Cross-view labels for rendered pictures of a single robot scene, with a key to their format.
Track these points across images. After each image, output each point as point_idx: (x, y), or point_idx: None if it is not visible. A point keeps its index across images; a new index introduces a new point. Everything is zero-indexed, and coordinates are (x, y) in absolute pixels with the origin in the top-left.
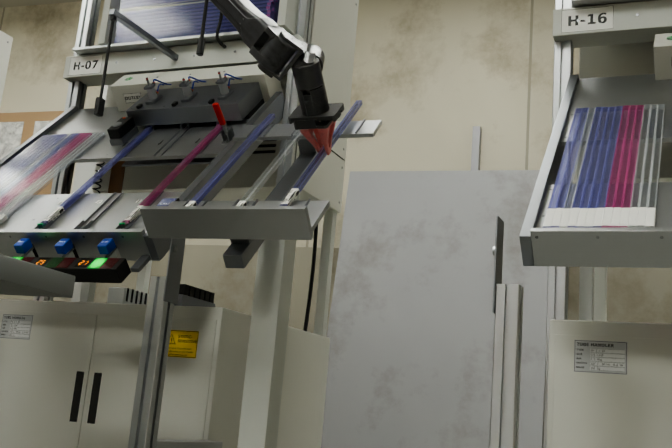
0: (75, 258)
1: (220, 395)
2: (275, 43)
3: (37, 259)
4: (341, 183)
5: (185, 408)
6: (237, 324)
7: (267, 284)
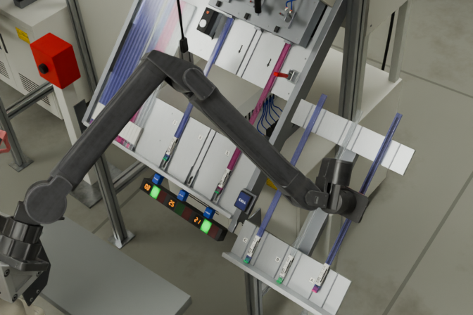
0: (191, 211)
1: (305, 211)
2: (300, 207)
3: (169, 197)
4: None
5: (284, 215)
6: (314, 172)
7: (319, 249)
